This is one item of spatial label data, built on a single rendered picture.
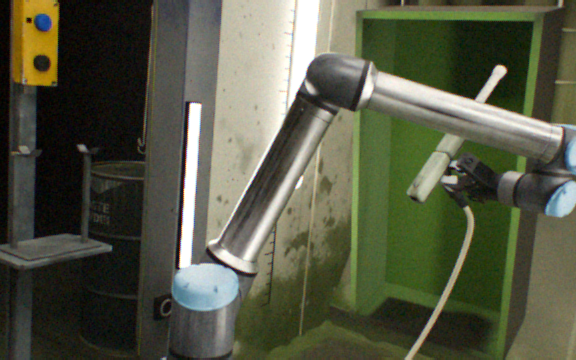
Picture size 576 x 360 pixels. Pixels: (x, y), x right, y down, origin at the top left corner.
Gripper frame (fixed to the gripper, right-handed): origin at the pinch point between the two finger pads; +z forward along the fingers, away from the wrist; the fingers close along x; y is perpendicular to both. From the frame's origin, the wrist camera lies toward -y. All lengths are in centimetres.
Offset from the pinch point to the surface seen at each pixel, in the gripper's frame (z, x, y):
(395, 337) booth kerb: 88, -23, 145
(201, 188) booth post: 93, -31, -3
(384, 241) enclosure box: 65, 0, 72
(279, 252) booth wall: 110, -26, 64
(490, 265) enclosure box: 24, 10, 86
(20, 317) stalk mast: 94, -103, -30
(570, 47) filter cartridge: 41, 125, 83
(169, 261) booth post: 91, -60, 3
